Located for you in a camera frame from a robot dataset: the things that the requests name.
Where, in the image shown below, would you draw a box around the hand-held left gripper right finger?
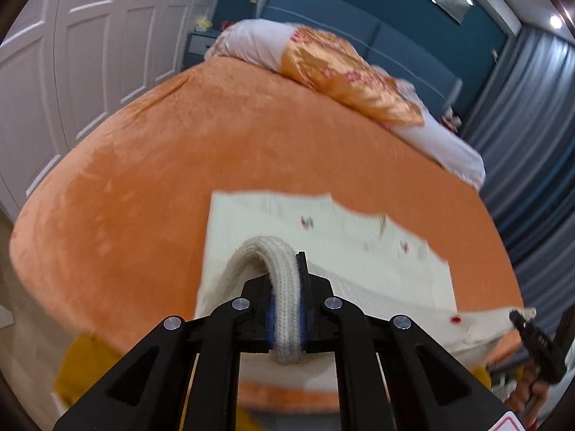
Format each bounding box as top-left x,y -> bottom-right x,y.
295,251 -> 510,431

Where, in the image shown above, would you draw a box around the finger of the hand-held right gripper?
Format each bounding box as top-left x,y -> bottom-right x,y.
510,311 -> 560,371

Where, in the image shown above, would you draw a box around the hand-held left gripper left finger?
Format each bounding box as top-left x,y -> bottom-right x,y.
53,277 -> 276,431

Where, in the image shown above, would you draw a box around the cream knitted sweater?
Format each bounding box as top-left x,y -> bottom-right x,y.
194,191 -> 537,391

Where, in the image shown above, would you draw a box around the person's right hand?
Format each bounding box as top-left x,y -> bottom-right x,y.
505,366 -> 551,429

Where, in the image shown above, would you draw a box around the orange fleece blanket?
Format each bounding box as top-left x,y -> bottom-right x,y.
9,57 -> 525,414

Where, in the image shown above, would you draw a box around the grey-blue curtain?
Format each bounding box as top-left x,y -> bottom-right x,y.
463,22 -> 575,310

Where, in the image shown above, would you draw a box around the small plush toy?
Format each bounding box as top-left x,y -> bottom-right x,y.
439,110 -> 463,133

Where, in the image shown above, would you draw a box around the white long pillow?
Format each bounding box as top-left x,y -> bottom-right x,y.
204,19 -> 487,190

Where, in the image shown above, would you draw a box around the blue nightstand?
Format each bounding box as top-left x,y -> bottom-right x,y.
185,29 -> 222,70

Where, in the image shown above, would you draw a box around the blue padded headboard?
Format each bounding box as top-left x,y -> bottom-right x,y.
258,0 -> 463,113

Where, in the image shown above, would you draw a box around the white wardrobe doors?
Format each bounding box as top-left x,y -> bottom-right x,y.
0,0 -> 232,221

